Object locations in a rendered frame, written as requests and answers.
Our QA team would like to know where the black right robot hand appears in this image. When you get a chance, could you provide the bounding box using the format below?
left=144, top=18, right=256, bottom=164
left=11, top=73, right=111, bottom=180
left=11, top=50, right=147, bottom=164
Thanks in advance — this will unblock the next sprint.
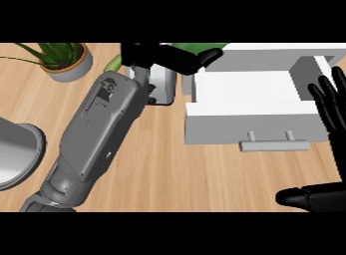
left=274, top=66, right=346, bottom=213

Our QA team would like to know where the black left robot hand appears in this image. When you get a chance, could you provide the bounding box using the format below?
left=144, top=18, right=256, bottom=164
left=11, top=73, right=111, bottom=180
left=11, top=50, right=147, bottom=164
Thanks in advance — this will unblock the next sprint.
left=120, top=42, right=225, bottom=76

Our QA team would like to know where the silver metal cup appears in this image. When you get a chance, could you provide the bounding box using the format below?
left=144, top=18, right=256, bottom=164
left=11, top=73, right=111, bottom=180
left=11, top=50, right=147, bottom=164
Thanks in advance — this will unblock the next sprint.
left=148, top=63, right=178, bottom=107

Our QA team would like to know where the white drawer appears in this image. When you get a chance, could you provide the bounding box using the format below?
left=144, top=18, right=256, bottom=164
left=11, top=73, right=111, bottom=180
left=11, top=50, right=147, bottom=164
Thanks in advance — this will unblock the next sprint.
left=181, top=70, right=330, bottom=145

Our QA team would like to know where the pale green curved object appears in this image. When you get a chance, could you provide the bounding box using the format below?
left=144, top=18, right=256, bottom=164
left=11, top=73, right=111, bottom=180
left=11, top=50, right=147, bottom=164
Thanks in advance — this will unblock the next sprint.
left=104, top=54, right=126, bottom=73

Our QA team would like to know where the green rounded object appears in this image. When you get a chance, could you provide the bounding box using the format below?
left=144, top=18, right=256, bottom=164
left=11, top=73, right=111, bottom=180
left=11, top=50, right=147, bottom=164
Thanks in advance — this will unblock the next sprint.
left=172, top=42, right=230, bottom=57

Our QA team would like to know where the potted green plant grey pot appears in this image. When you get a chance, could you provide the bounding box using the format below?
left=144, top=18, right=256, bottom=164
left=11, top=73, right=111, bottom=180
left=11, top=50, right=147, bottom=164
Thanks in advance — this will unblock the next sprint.
left=0, top=42, right=95, bottom=84

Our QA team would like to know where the white cabinet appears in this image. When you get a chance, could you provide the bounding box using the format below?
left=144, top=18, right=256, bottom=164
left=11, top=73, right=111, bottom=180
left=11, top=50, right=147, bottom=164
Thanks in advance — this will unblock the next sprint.
left=203, top=42, right=346, bottom=102

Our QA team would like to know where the grey metal cylinder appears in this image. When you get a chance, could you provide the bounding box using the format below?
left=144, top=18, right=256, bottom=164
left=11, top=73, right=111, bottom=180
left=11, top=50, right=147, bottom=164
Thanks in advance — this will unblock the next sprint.
left=0, top=109, right=49, bottom=192

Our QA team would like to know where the grey drawer handle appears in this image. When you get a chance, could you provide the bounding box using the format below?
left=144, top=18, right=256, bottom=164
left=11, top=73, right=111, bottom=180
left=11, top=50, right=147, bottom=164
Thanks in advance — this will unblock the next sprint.
left=237, top=130, right=313, bottom=153

